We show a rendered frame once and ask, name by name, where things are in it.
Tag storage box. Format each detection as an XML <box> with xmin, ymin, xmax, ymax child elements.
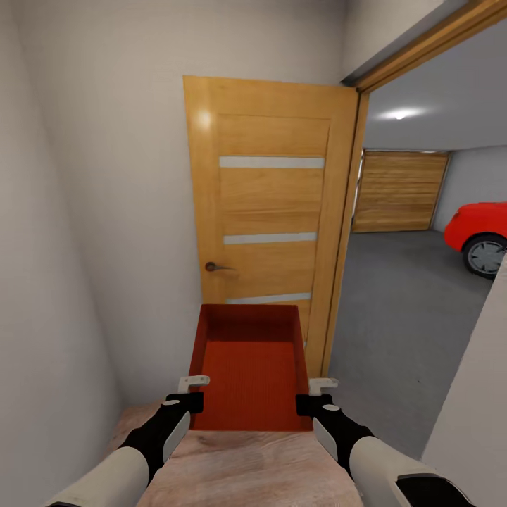
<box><xmin>189</xmin><ymin>304</ymin><xmax>313</xmax><ymax>432</ymax></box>

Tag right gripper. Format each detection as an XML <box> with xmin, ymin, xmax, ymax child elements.
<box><xmin>296</xmin><ymin>394</ymin><xmax>333</xmax><ymax>416</ymax></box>

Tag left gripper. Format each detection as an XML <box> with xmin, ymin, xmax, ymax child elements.
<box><xmin>166</xmin><ymin>391</ymin><xmax>204</xmax><ymax>413</ymax></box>

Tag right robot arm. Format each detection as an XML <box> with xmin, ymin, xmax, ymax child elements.
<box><xmin>296</xmin><ymin>377</ymin><xmax>477</xmax><ymax>507</ymax></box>

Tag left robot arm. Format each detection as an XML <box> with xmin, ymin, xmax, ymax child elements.
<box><xmin>42</xmin><ymin>375</ymin><xmax>210</xmax><ymax>507</ymax></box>

